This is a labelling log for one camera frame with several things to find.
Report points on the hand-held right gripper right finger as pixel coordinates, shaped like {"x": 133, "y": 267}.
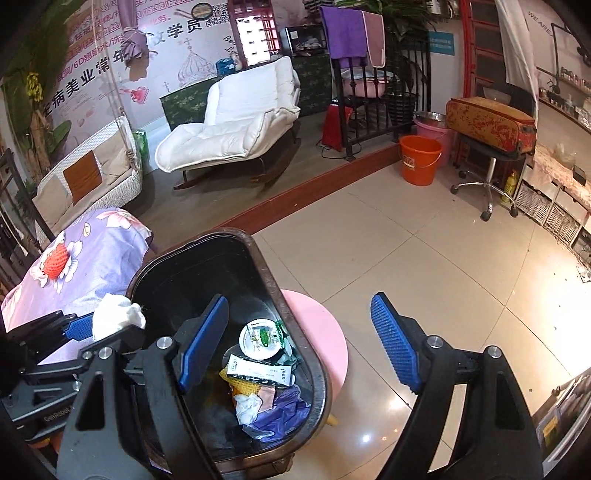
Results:
{"x": 395, "y": 341}

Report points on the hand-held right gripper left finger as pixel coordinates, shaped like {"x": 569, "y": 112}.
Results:
{"x": 203, "y": 344}

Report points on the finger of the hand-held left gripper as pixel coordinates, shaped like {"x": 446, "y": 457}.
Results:
{"x": 69, "y": 362}
{"x": 78, "y": 327}

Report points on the yellow foam fruit net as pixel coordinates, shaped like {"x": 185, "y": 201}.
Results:
{"x": 238, "y": 385}

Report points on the white milk carton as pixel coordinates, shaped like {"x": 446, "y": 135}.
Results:
{"x": 258, "y": 369}

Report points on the dark brown trash bin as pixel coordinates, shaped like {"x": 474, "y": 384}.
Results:
{"x": 207, "y": 272}

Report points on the white paper wrapper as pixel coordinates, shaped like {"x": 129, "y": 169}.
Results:
{"x": 244, "y": 408}

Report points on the pink snack bag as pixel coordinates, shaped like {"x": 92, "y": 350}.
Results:
{"x": 268, "y": 398}

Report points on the purple floral blanket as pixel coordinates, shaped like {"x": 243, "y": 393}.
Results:
{"x": 92, "y": 267}

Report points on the orange foam fruit net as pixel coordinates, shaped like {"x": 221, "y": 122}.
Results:
{"x": 54, "y": 261}

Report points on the pink round stool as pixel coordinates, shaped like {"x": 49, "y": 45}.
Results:
{"x": 318, "y": 341}

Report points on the purple cloth in bin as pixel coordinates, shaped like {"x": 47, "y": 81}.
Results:
{"x": 281, "y": 413}

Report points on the black iron railing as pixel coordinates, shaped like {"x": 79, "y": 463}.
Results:
{"x": 14, "y": 221}

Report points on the beige cushion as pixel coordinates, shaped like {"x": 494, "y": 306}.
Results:
{"x": 114, "y": 154}
{"x": 51, "y": 198}

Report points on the white wicker swing sofa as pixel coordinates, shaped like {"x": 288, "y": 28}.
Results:
{"x": 115, "y": 189}

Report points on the orange cushion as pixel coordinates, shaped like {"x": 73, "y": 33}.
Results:
{"x": 83, "y": 171}

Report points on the orange bucket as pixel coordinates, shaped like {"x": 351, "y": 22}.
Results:
{"x": 420, "y": 161}

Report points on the green packet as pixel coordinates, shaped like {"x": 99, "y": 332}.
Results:
{"x": 141, "y": 150}

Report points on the rolling stool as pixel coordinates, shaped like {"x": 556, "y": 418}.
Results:
{"x": 489, "y": 177}

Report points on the yellow bottle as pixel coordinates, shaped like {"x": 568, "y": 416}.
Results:
{"x": 510, "y": 187}

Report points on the pink bucket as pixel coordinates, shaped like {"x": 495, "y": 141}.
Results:
{"x": 443, "y": 143}

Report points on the white wicker drawer unit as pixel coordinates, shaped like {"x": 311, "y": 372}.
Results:
{"x": 549, "y": 207}

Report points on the white padded rocking chair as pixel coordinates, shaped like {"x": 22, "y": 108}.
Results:
{"x": 231, "y": 124}

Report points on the red bag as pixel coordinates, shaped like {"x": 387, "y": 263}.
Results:
{"x": 337, "y": 127}

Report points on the metal basin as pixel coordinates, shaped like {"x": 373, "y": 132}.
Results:
{"x": 431, "y": 117}

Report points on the red patterned suitcase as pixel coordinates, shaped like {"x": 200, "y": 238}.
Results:
{"x": 489, "y": 124}

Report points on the green patterned cabinet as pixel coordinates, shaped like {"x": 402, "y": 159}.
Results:
{"x": 184, "y": 104}

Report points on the pink basin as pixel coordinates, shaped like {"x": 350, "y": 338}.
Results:
{"x": 367, "y": 85}

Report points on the black metal rack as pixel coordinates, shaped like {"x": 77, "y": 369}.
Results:
{"x": 411, "y": 83}

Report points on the blue tissue pack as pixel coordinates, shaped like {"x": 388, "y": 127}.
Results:
{"x": 226, "y": 67}

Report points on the purple hanging cloth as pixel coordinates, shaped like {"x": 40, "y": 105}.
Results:
{"x": 136, "y": 41}

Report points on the pink towel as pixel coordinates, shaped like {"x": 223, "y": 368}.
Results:
{"x": 375, "y": 41}

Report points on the red phone booth cabinet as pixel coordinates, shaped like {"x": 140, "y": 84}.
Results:
{"x": 254, "y": 41}

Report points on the purple towel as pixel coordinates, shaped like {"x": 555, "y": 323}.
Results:
{"x": 341, "y": 37}

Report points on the black box appliance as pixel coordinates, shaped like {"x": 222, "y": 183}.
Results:
{"x": 304, "y": 40}

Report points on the green potted plant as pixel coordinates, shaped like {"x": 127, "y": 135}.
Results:
{"x": 392, "y": 18}

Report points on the printed wall banner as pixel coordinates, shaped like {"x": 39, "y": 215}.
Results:
{"x": 92, "y": 55}

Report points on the red wooden frame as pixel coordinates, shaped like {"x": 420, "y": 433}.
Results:
{"x": 485, "y": 46}

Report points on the wall shelf with bottles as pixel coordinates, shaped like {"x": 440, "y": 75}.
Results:
{"x": 568, "y": 83}

